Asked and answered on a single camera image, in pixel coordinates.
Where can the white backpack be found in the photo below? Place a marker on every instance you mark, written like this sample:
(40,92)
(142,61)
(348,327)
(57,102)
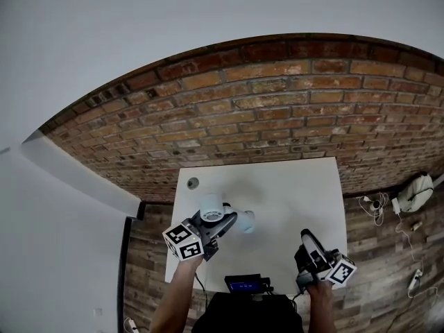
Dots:
(416,193)

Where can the person's right forearm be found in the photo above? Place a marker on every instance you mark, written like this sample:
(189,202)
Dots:
(320,311)

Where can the white power strip with switch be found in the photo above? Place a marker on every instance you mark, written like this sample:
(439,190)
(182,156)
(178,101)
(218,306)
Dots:
(131,325)

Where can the person's black shirt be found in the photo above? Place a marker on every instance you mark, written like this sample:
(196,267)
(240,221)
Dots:
(248,314)

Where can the black door frame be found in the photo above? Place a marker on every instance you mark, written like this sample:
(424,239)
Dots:
(121,272)

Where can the small yellowish bottle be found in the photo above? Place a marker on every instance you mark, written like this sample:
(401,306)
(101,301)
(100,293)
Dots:
(416,225)

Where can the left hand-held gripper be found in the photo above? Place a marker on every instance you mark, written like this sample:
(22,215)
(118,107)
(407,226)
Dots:
(187,243)

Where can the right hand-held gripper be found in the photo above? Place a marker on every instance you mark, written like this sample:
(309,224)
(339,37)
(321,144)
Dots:
(324,271)

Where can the person's left forearm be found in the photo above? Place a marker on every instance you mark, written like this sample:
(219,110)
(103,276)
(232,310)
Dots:
(177,293)

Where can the white power adapter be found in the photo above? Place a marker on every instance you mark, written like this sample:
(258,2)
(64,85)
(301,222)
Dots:
(396,206)

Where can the black chest-mounted screen device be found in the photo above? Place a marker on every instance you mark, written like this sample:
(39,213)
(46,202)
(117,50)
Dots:
(244,284)

